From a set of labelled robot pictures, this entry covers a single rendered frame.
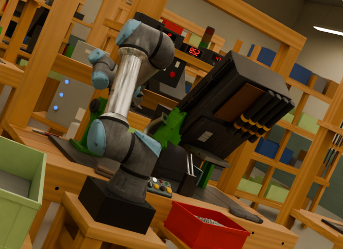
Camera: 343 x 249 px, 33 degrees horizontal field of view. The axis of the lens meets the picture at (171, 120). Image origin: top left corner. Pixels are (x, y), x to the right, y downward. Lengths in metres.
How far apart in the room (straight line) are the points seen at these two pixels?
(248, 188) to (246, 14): 5.45
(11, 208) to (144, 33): 0.89
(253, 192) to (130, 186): 6.62
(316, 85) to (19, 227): 7.44
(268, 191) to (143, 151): 6.86
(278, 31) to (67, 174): 1.66
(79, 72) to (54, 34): 0.28
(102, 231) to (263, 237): 1.25
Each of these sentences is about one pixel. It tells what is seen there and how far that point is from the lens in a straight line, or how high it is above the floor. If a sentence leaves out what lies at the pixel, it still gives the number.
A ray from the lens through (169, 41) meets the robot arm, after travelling 2.23.
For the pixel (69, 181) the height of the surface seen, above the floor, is 0.85.
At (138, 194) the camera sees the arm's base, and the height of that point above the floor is 0.98.
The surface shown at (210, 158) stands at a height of 1.12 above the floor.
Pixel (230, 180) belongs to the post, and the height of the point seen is 0.96.
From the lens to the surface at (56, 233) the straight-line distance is 2.23.
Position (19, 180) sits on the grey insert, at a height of 0.85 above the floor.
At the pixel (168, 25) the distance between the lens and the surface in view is 10.61.
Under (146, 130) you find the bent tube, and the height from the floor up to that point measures 1.10.
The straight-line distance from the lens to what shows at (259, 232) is 3.03.
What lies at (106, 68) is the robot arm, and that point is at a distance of 2.56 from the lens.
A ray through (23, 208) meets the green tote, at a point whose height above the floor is 0.93.
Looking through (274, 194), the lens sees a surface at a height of 0.35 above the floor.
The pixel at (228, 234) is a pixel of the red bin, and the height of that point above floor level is 0.89.
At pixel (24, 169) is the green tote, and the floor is 0.88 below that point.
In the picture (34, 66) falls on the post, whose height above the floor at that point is 1.18.
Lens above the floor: 1.43
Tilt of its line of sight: 5 degrees down
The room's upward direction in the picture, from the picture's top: 24 degrees clockwise
